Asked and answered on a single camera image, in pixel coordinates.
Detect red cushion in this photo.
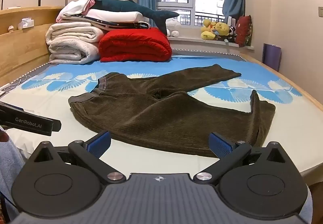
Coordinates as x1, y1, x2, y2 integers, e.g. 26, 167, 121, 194
235, 15, 253, 47

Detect white cable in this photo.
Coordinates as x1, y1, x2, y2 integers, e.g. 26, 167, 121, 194
0, 74, 34, 96

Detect olive corduroy pants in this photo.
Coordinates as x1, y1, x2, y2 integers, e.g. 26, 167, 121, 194
68, 64, 276, 158

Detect red folded blanket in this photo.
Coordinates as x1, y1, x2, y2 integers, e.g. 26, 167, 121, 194
98, 27, 173, 62

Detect white folded blanket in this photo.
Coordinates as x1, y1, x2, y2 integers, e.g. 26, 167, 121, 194
45, 22, 105, 64

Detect pink and white folded cloth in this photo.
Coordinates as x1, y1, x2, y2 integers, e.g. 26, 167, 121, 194
56, 0, 95, 23

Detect wooden bed frame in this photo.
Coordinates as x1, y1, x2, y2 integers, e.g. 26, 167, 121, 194
0, 6, 323, 186

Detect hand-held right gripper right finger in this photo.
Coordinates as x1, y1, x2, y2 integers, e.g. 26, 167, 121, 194
193, 132, 290, 185

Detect yellow duck plush toy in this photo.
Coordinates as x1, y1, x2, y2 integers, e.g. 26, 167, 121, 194
200, 19, 217, 41

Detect tissue pack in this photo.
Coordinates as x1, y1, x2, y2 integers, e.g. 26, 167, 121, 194
18, 18, 35, 30

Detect blue and white printed bedsheet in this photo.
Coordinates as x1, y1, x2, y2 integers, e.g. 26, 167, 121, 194
0, 54, 323, 180

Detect yellow round plush toy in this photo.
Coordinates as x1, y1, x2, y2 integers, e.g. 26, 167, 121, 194
213, 22, 237, 42

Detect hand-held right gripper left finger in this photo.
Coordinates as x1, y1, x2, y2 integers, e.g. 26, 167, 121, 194
30, 131, 127, 185

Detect white window sill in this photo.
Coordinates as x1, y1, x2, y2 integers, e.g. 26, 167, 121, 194
156, 35, 256, 51

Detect white folded pillow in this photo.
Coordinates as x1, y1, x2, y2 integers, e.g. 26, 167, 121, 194
86, 9, 144, 23

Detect purple chair back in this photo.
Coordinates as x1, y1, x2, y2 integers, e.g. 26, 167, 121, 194
262, 43, 282, 72

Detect white seal plush toy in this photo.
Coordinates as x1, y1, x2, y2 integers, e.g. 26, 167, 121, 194
165, 18, 182, 37

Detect teal shark plush toy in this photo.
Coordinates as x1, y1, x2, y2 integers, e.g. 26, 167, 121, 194
92, 0, 180, 36

